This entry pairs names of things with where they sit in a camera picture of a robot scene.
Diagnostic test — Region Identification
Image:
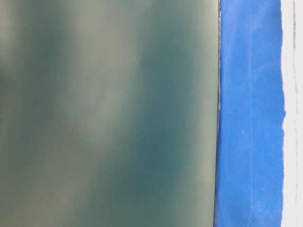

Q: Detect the blue striped white towel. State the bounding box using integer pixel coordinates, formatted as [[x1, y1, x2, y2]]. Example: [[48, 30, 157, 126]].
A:
[[281, 0, 303, 227]]

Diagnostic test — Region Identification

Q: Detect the green mat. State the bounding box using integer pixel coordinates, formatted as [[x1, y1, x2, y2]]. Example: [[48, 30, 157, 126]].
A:
[[0, 0, 218, 227]]

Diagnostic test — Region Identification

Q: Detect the blue table cloth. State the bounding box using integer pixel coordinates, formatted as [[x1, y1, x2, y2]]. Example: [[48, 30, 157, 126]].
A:
[[215, 0, 285, 227]]

